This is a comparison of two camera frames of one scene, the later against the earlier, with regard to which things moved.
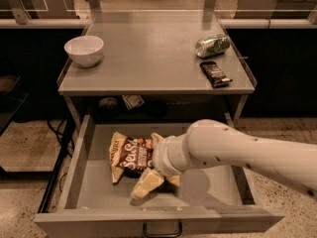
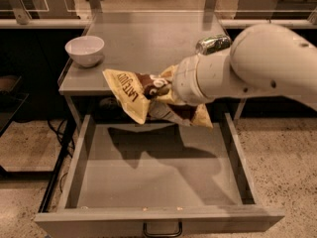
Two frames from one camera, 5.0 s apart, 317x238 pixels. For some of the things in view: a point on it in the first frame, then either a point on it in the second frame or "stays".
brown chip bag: (126, 153) to (137, 91)
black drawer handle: (162, 235) stays
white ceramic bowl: (85, 51) stays
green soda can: (212, 46) stays
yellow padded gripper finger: (156, 137) to (169, 72)
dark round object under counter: (108, 104) stays
